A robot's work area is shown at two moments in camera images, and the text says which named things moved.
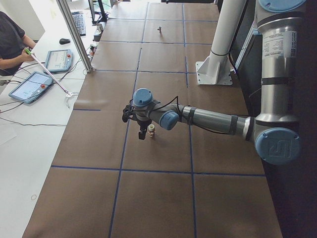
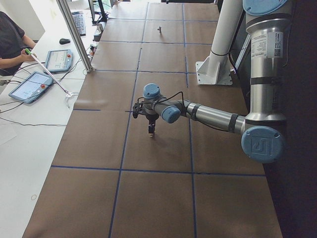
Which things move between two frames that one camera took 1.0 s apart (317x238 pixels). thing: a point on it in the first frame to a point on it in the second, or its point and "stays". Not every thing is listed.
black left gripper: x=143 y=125 to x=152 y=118
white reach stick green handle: x=68 y=94 stays
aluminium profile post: x=76 y=37 stays
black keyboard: x=79 y=18 stays
